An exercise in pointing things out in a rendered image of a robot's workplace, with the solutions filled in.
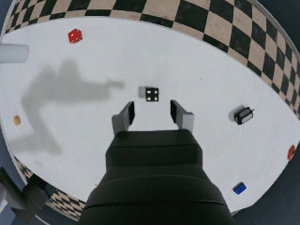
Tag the red die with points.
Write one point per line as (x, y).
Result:
(75, 36)

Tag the orange pocket multimeter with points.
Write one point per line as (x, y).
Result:
(290, 153)

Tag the white bottle with blue cap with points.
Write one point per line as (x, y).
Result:
(13, 53)

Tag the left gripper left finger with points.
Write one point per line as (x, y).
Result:
(122, 121)

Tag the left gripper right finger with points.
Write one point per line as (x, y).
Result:
(182, 118)

